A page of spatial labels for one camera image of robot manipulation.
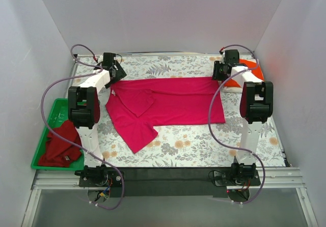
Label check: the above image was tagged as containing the magenta pink t-shirt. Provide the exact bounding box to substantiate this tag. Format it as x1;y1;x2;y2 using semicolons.
105;77;226;153

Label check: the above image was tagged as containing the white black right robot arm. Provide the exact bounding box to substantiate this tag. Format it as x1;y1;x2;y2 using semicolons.
208;47;274;165

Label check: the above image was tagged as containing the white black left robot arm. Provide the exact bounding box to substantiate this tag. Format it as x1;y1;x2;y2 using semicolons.
68;52;126;167

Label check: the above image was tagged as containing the folded cream t-shirt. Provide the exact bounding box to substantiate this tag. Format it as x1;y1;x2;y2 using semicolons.
223;62;263;93

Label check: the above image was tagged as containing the folded orange t-shirt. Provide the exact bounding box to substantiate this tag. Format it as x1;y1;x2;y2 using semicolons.
224;59;264;88

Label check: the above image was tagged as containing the green plastic tray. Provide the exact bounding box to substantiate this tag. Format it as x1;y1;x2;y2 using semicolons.
31;98;84;171

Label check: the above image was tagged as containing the dark red t-shirt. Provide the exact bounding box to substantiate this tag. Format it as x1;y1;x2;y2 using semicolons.
38;120;82;167

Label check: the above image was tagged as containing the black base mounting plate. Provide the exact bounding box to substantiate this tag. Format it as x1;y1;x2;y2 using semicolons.
74;166;262;198

